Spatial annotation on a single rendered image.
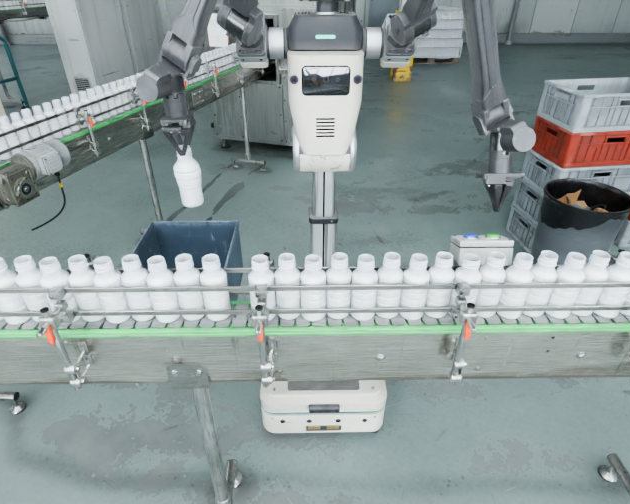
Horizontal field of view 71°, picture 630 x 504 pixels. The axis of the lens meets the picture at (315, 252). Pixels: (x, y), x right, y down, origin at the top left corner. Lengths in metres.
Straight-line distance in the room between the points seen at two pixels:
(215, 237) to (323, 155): 0.50
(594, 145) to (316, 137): 2.13
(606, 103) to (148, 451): 3.00
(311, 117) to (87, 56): 5.54
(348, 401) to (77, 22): 5.86
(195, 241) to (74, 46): 5.42
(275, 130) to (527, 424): 3.61
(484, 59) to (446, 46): 9.35
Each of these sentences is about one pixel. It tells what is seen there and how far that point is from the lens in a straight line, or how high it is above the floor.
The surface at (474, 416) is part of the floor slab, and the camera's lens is 2.25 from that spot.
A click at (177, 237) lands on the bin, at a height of 0.88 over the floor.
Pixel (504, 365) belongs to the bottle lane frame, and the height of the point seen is 0.87.
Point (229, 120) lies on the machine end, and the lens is 4.99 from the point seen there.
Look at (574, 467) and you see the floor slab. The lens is 2.26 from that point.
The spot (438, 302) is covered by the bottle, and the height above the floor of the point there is 1.05.
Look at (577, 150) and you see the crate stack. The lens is 3.17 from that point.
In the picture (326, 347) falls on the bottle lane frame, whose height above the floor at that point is 0.94.
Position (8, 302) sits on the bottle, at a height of 1.07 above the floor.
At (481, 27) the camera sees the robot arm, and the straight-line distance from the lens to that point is 1.07.
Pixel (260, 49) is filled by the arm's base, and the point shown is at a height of 1.50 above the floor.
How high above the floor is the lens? 1.71
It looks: 33 degrees down
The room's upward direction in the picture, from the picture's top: straight up
